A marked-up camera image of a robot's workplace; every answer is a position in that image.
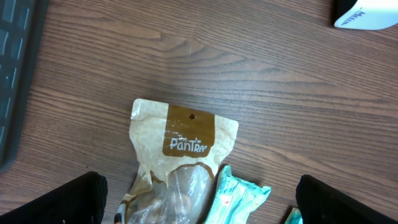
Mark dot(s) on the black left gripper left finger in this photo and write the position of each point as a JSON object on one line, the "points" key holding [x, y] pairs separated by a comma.
{"points": [[81, 200]]}

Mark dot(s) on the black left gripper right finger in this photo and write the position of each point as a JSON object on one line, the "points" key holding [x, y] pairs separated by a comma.
{"points": [[321, 204]]}

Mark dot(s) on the teal white carton pack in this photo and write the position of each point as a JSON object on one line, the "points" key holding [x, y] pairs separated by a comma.
{"points": [[294, 217]]}

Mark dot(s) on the teal white packet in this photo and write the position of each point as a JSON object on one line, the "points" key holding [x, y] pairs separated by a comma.
{"points": [[235, 199]]}

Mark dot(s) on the brown Pantree snack pouch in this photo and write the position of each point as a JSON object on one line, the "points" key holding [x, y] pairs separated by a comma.
{"points": [[179, 151]]}

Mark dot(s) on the grey plastic mesh basket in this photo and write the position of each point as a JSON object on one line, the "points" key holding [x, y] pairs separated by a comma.
{"points": [[22, 23]]}

